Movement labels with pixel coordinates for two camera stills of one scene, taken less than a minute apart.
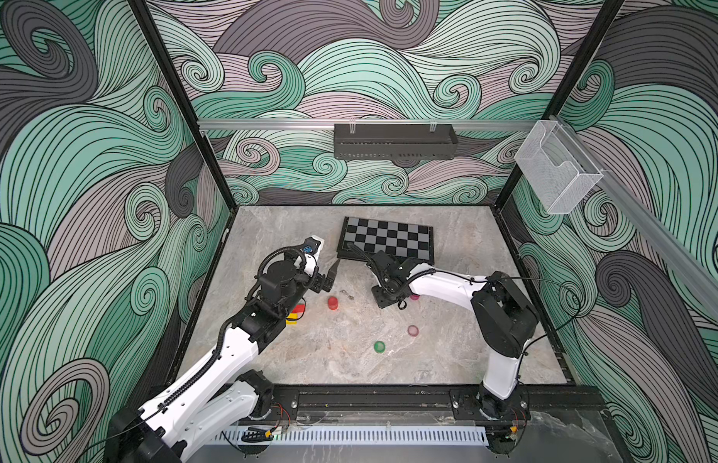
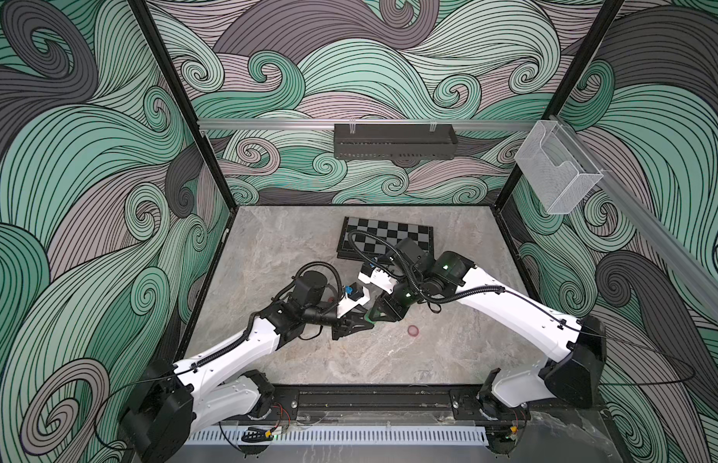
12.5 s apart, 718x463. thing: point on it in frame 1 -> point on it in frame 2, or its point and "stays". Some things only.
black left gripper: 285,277 -> 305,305
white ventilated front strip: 455,435 stays
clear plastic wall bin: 557,168 stays
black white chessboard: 362,237 stays
